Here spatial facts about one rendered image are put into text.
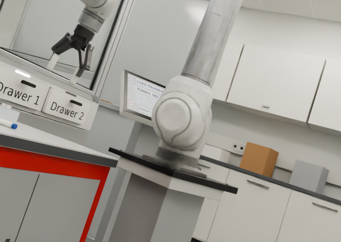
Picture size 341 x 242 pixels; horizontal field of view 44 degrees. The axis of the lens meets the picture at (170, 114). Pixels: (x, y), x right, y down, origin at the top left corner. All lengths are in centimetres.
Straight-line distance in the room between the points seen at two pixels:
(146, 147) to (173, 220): 106
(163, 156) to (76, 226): 39
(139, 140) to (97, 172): 120
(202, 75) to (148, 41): 209
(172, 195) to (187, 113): 33
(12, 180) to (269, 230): 332
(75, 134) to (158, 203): 81
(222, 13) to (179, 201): 63
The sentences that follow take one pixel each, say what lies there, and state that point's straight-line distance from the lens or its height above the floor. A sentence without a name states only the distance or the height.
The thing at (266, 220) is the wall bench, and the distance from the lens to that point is 413.
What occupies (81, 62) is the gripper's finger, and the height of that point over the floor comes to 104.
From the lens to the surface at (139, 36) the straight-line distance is 345.
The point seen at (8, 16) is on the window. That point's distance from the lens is 171.
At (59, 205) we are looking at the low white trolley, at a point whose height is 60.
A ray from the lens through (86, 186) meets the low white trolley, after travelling 125.
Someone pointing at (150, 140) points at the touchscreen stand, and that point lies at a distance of 248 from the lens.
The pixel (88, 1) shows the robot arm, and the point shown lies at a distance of 155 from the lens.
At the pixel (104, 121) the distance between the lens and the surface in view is 338.
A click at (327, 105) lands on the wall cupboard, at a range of 454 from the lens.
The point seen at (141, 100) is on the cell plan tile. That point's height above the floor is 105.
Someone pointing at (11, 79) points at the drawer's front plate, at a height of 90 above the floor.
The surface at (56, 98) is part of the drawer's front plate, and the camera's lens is 192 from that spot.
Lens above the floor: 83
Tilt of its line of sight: 5 degrees up
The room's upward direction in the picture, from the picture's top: 19 degrees clockwise
